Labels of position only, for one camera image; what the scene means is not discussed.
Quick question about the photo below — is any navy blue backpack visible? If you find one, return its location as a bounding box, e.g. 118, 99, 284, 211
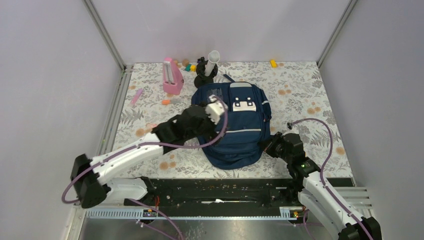
191, 81, 272, 170

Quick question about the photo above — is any white cylinder on stand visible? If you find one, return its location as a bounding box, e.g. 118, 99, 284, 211
204, 50, 220, 77

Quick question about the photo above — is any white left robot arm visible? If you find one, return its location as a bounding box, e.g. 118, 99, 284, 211
61, 101, 229, 209

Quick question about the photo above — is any black round stand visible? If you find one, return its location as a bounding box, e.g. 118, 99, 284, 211
194, 56, 218, 89

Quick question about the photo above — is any pink highlighter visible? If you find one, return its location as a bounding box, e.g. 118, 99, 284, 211
130, 88, 144, 107

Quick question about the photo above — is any orange yellow highlighter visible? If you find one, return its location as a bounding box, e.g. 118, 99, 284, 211
145, 123, 157, 131

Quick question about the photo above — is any yellow block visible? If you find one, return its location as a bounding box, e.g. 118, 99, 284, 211
269, 59, 278, 68

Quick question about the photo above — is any pink rack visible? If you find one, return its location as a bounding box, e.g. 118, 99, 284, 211
162, 57, 184, 95

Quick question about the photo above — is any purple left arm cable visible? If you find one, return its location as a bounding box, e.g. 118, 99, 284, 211
61, 95, 229, 240

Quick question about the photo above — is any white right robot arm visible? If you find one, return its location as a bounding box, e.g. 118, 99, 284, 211
258, 131, 382, 240

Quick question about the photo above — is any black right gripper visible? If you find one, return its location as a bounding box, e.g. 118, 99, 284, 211
258, 132, 292, 164

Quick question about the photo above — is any green block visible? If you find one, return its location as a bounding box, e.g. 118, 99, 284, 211
185, 64, 192, 72

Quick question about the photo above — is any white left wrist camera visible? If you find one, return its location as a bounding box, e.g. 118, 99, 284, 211
205, 94, 228, 125

